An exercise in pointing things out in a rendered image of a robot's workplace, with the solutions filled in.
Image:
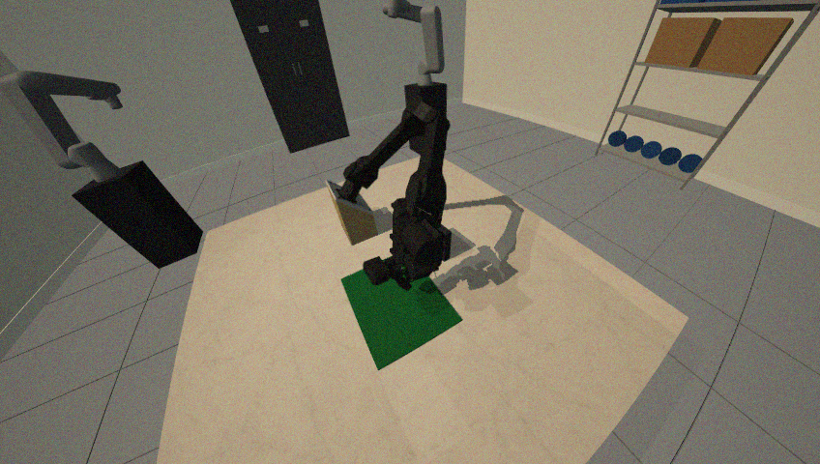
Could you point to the green circuit board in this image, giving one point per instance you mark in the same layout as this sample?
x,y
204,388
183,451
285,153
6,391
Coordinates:
x,y
395,322

